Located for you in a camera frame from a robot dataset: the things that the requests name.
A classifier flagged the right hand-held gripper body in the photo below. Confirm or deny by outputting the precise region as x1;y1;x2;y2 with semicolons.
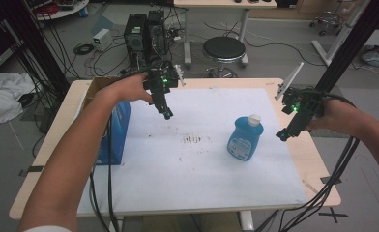
274;61;326;137

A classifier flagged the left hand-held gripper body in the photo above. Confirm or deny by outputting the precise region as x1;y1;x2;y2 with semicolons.
143;63;186;114

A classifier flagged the blue liquid bottle white cap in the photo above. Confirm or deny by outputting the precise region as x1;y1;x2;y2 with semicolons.
226;113;265;162

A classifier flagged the blue cardboard box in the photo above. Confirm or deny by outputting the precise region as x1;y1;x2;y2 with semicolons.
82;75;131;166

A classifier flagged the person's left hand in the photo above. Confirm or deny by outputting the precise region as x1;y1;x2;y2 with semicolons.
100;72;155;105

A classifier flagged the person's right hand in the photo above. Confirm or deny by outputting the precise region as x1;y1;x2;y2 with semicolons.
305;99;364;137

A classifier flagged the white table mat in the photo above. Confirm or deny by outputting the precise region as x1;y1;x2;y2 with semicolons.
76;87;307;217

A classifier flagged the black computer tower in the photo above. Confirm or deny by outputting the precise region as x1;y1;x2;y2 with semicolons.
123;13;149;73
145;10;168;66

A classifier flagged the black round stool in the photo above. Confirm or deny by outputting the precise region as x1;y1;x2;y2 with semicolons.
201;36;248;79

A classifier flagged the white small box device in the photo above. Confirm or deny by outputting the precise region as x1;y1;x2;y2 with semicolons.
92;28;114;52

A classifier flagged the white desk with metal legs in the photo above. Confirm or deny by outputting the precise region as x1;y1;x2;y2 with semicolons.
173;0;278;69

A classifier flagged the chrome chair base with castors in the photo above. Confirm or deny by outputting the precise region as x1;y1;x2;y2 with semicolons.
308;9;346;37

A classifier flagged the round white table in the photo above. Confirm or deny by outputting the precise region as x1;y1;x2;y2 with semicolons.
29;0;91;22

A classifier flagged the white cloth heap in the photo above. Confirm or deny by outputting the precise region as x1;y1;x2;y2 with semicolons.
0;69;37;128

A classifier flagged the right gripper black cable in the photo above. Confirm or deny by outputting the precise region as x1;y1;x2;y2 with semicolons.
254;87;362;232

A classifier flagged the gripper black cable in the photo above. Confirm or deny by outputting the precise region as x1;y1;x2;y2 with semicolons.
254;87;362;232
89;66;174;232

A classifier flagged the black metal stand post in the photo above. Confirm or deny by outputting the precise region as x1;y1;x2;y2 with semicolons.
314;0;379;95
2;0;71;101

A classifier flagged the coiled black cable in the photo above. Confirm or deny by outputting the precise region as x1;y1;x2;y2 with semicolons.
73;42;96;56

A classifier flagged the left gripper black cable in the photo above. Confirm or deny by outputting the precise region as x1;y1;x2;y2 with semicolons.
89;66;174;232

